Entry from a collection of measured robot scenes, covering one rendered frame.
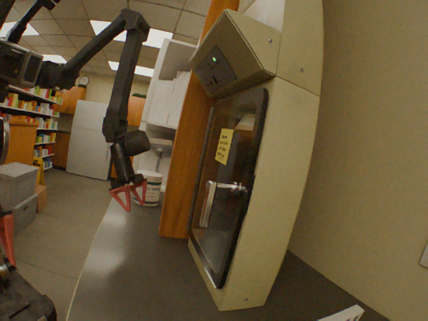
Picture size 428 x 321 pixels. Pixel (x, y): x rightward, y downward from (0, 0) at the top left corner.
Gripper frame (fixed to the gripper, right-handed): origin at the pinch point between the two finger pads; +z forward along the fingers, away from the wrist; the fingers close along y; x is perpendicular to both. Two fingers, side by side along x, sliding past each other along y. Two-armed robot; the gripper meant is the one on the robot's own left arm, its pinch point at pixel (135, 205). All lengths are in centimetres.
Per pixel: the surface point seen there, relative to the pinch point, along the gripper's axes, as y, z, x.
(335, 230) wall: 7, 29, -58
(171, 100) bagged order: 93, -60, 3
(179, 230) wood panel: 9.7, 13.0, -7.4
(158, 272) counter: -14.1, 16.7, -7.8
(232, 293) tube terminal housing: -21.7, 20.9, -25.8
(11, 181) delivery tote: 47, -47, 174
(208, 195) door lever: -21.0, 0.1, -27.5
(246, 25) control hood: -26, -26, -43
